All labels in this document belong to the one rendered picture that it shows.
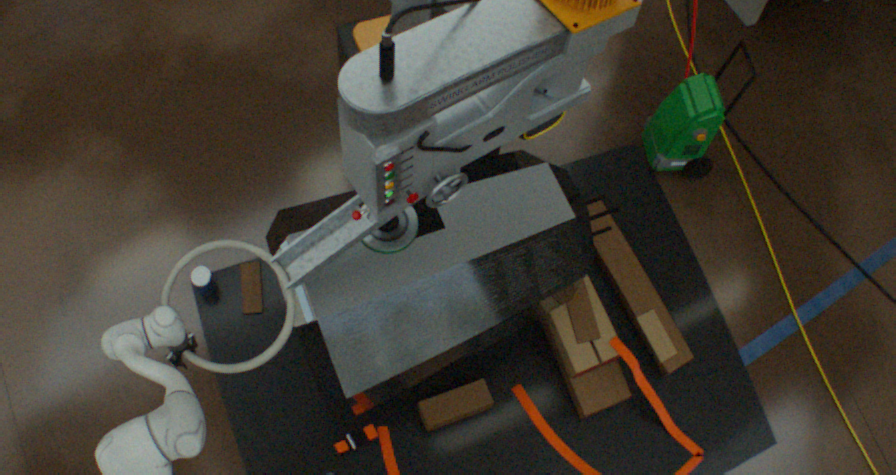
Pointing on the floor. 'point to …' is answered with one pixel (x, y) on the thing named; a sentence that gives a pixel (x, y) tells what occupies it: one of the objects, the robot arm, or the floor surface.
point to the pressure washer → (689, 122)
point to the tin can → (201, 277)
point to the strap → (561, 440)
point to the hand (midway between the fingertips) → (187, 359)
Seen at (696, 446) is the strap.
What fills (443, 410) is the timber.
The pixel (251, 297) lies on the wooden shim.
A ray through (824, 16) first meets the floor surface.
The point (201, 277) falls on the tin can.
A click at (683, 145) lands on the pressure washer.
